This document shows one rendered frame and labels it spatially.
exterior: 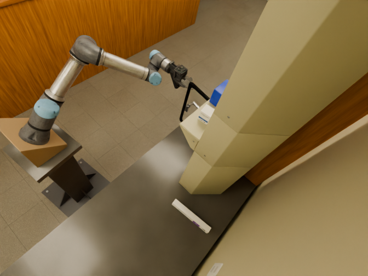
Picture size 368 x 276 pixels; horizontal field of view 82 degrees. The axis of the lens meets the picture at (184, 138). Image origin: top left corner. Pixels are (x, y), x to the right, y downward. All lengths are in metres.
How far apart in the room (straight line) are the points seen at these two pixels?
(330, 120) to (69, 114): 2.60
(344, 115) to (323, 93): 0.36
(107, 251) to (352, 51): 1.29
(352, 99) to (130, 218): 1.19
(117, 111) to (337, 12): 2.58
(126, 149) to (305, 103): 2.13
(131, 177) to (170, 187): 0.25
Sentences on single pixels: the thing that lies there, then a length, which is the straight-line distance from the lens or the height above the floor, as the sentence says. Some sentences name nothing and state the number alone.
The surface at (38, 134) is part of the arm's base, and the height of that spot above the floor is 1.13.
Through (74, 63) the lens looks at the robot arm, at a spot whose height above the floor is 1.35.
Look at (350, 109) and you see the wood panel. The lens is 0.99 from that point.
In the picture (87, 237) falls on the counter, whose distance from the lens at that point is 1.37.
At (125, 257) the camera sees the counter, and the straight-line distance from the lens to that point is 1.34.
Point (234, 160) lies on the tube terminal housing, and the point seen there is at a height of 1.49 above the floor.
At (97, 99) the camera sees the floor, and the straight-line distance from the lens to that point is 2.99.
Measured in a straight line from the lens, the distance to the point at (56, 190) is 2.50.
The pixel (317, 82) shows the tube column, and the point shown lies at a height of 1.96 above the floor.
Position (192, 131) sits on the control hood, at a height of 1.51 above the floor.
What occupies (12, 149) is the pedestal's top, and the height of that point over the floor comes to 0.94.
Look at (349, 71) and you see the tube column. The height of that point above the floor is 2.00.
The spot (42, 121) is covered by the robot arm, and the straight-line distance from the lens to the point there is 1.39.
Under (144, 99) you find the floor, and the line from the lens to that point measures 2.95.
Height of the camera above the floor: 2.28
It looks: 59 degrees down
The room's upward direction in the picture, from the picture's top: 20 degrees clockwise
